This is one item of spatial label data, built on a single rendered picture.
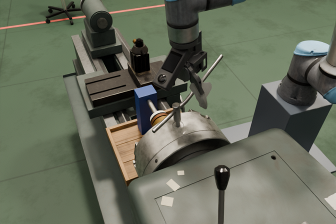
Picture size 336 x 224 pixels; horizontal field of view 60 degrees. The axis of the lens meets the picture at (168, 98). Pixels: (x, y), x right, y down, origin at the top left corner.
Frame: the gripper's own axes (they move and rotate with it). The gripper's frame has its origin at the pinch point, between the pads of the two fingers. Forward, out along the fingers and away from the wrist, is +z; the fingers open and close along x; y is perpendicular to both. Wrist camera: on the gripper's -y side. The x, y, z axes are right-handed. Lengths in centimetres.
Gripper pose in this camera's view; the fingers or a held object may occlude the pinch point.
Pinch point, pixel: (182, 100)
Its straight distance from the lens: 84.1
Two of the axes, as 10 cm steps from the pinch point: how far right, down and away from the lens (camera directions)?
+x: -7.6, -3.9, 5.2
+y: 6.4, -5.7, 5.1
